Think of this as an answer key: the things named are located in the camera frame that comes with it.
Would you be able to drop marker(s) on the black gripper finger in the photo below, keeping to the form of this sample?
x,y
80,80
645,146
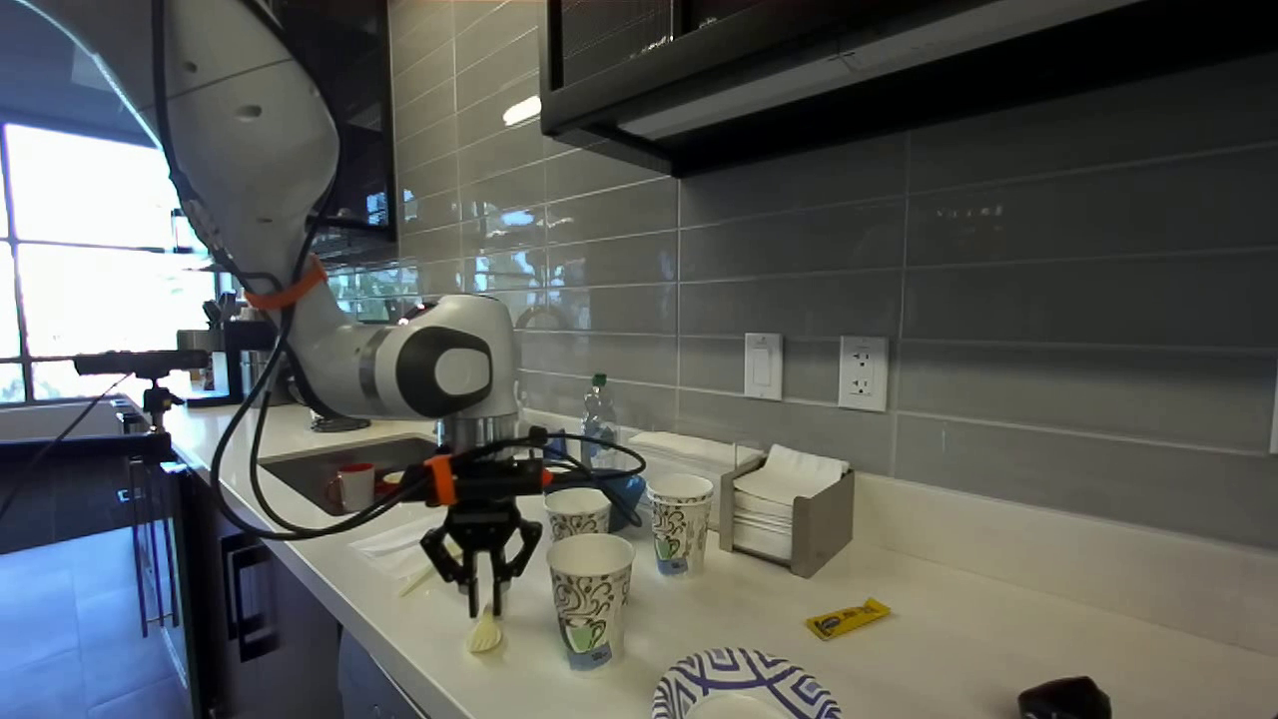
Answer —
x,y
522,548
450,551

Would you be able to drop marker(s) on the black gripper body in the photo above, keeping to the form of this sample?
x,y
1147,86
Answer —
x,y
481,520

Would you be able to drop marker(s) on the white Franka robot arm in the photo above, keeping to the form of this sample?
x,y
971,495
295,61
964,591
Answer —
x,y
255,159

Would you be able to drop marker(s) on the patterned paper coffee cup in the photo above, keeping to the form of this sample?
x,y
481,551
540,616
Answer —
x,y
578,512
593,601
682,524

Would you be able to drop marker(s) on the red and white cup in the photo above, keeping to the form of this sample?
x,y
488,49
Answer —
x,y
357,488

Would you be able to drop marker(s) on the black coffee machine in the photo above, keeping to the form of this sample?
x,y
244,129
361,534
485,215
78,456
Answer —
x,y
225,345

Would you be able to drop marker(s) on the white plastic utensil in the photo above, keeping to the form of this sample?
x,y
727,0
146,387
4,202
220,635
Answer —
x,y
420,582

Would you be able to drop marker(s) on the clear water bottle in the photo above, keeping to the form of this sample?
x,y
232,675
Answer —
x,y
598,414

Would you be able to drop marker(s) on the kitchen sink basin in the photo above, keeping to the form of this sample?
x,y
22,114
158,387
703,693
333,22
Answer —
x,y
304,474

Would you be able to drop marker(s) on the white rectangular tray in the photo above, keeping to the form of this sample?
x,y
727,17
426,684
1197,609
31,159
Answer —
x,y
686,456

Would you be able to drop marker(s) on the dark lower counter cabinet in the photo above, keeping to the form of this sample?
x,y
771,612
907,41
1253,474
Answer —
x,y
255,601

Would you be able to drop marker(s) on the blue patterned paper plate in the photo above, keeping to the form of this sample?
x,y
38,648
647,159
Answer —
x,y
746,679

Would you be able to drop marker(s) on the white paper napkins stack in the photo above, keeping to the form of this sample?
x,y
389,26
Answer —
x,y
779,483

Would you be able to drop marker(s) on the grey napkin holder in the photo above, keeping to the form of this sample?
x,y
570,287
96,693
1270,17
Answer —
x,y
822,524

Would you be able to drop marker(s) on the yellow sweetener packet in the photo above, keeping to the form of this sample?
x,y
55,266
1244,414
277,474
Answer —
x,y
847,616

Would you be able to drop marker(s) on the white power outlet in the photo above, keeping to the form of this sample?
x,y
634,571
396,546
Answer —
x,y
863,371

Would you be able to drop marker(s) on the black side table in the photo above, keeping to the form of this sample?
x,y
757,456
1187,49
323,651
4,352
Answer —
x,y
66,466

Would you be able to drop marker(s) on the bright window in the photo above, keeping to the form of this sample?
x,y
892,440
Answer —
x,y
95,254

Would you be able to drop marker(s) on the small black object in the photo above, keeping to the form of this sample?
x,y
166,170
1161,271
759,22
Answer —
x,y
1063,700

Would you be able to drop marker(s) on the black wrist camera orange bands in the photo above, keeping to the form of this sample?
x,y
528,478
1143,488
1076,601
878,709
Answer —
x,y
485,474

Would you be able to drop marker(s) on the white light switch plate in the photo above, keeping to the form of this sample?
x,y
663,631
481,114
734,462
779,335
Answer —
x,y
766,363

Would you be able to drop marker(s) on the black camera on tripod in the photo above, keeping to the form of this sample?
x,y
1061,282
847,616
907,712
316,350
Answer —
x,y
142,362

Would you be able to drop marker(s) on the dark upper wall cabinet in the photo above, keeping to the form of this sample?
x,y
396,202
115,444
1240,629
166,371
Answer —
x,y
932,52

